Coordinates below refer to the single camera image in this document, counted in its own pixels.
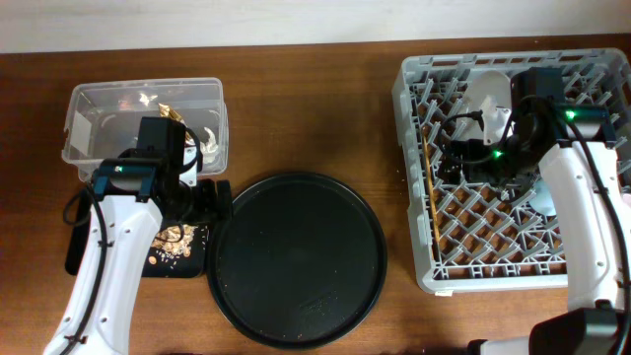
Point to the wooden chopstick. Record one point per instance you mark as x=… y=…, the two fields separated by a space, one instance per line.
x=425 y=151
x=436 y=232

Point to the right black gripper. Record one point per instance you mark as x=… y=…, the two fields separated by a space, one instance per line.
x=475 y=171

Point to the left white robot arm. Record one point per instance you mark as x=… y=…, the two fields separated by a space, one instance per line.
x=144 y=221

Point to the blue cup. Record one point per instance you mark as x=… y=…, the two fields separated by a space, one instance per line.
x=542 y=201

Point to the clear plastic waste bin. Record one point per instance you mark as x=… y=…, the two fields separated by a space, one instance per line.
x=103 y=119

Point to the food scraps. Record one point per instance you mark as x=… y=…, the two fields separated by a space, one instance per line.
x=171 y=244

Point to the grey dishwasher rack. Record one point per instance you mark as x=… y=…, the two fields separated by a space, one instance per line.
x=491 y=239

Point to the grey round plate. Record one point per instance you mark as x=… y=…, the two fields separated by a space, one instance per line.
x=491 y=93

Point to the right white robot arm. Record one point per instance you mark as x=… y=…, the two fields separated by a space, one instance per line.
x=572 y=149

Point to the round black serving tray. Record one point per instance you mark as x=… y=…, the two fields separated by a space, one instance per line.
x=301 y=263

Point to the white tissue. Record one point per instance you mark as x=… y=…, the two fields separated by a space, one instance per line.
x=210 y=147

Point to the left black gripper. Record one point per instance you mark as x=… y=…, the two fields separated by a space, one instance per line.
x=208 y=207

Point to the black rectangular tray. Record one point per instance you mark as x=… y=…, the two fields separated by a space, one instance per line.
x=186 y=267

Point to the gold snack wrapper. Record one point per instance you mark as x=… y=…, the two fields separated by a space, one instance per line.
x=170 y=113

